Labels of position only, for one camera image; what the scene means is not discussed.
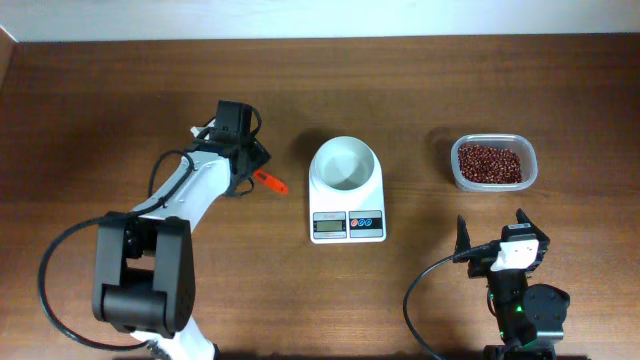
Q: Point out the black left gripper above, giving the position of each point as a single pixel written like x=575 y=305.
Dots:
x=258 y=155

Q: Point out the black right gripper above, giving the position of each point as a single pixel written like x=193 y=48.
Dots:
x=522 y=219

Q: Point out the red plastic scoop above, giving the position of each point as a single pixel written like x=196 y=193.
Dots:
x=272 y=182

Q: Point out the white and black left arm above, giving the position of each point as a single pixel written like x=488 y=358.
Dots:
x=144 y=279

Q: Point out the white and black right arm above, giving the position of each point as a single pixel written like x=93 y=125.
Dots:
x=529 y=317

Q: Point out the white bowl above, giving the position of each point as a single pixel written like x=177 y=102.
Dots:
x=343 y=164

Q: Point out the white digital kitchen scale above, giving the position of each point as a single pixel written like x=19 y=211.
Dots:
x=341 y=217

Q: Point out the red adzuki beans in container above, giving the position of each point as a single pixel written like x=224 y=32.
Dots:
x=489 y=165

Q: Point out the clear plastic container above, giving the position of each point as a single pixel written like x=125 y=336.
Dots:
x=516 y=143

